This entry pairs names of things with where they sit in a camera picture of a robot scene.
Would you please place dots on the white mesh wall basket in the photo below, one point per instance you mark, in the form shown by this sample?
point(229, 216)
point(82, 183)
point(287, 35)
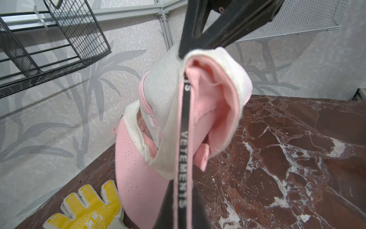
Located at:
point(300, 17)

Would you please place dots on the yellow white work gloves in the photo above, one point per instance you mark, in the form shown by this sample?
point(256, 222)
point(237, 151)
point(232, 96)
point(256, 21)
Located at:
point(88, 210)

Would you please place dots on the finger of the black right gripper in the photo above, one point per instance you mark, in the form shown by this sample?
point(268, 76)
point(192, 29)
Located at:
point(195, 20)
point(237, 19)

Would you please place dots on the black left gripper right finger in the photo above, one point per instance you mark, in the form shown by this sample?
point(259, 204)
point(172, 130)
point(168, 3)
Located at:
point(199, 217)

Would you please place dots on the black wire wall basket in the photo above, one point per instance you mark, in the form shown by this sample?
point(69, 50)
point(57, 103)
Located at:
point(40, 46)

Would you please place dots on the pink baseball cap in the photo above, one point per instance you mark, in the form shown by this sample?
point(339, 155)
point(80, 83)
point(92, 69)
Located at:
point(187, 112)

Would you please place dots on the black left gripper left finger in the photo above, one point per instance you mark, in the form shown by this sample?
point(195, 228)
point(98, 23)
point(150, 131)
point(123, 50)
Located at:
point(165, 219)

